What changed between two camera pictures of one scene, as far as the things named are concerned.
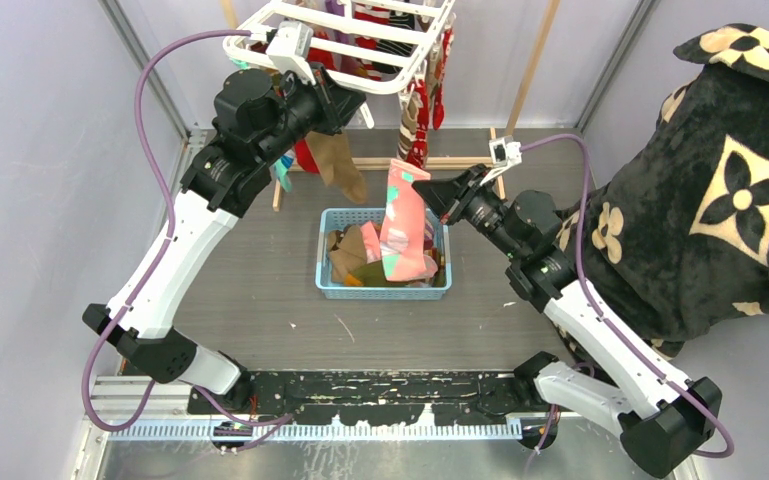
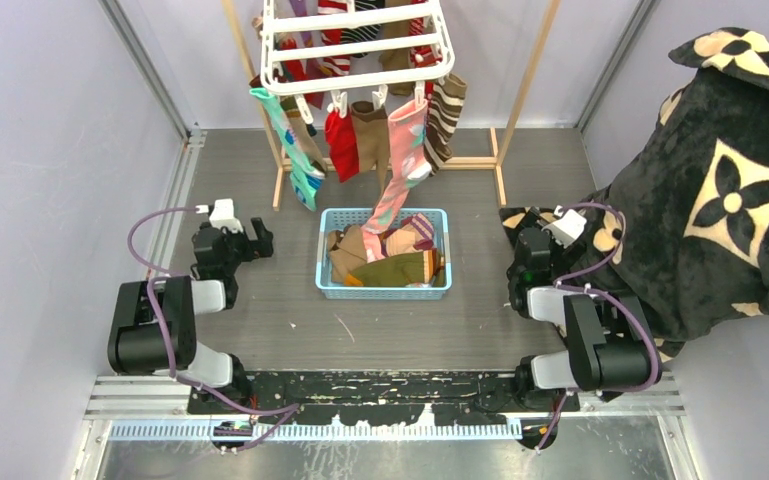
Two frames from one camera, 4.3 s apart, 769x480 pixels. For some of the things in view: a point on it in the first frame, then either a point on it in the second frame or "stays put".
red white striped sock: (372, 14) → (334, 65)
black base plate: (373, 398) stays put
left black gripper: (335, 102) → (258, 248)
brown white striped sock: (409, 105) → (446, 102)
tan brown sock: (349, 255) stays put
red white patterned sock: (305, 157) → (341, 136)
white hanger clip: (367, 115) → (380, 96)
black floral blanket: (710, 225) stays put
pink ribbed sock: (403, 234) → (409, 144)
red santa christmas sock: (418, 155) → (422, 57)
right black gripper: (450, 197) → (566, 257)
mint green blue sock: (281, 169) → (306, 179)
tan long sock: (335, 165) → (371, 128)
